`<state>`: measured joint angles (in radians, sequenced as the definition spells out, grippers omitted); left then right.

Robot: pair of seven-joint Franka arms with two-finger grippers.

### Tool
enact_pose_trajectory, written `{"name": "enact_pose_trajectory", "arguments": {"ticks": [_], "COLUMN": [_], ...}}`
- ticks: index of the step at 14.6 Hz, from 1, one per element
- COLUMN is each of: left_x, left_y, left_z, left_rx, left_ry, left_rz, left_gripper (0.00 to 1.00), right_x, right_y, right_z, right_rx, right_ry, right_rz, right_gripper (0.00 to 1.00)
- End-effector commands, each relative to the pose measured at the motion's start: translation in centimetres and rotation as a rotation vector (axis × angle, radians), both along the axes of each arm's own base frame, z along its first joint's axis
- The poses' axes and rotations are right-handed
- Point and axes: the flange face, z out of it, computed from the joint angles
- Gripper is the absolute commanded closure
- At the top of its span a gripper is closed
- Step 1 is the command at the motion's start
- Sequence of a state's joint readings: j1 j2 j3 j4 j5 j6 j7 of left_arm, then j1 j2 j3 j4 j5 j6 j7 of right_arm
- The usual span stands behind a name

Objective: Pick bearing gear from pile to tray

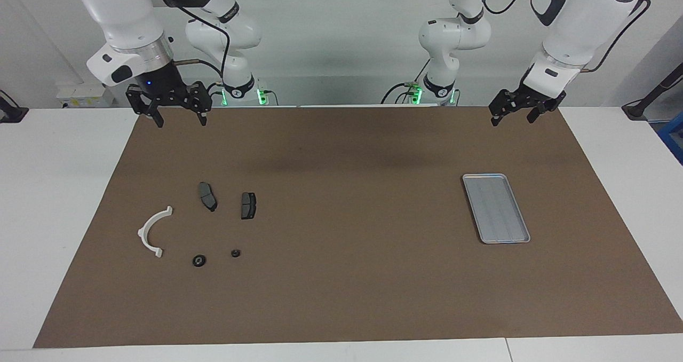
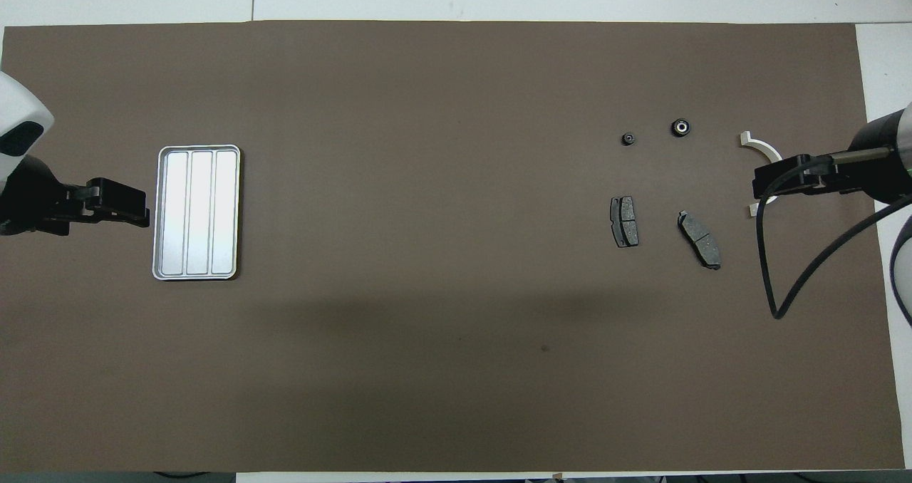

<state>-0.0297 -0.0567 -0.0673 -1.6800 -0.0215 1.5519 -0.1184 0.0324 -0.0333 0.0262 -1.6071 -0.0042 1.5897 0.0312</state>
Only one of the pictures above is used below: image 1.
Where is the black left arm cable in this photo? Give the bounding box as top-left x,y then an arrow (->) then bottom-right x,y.
475,0 -> 652,74

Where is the curved dark grey brake pad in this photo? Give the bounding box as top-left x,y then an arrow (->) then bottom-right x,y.
198,182 -> 218,213

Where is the brown table mat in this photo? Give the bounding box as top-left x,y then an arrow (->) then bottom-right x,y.
33,106 -> 683,349

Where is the silver metal tray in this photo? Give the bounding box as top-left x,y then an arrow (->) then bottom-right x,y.
462,174 -> 531,244

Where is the white power strip box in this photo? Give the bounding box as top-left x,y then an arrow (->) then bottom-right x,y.
55,82 -> 115,108

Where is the white curved plastic bracket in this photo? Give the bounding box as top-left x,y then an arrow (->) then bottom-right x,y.
137,206 -> 174,258

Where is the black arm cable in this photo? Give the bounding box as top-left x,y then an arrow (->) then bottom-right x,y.
176,4 -> 231,93
475,0 -> 652,74

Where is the blue box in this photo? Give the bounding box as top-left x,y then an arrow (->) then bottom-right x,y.
657,117 -> 683,165

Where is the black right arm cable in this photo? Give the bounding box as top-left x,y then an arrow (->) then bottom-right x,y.
176,4 -> 231,93

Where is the black base cable with plug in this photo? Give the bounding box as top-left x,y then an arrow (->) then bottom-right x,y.
381,58 -> 433,105

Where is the black clamp mount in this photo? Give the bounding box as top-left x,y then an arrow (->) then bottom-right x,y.
0,90 -> 28,123

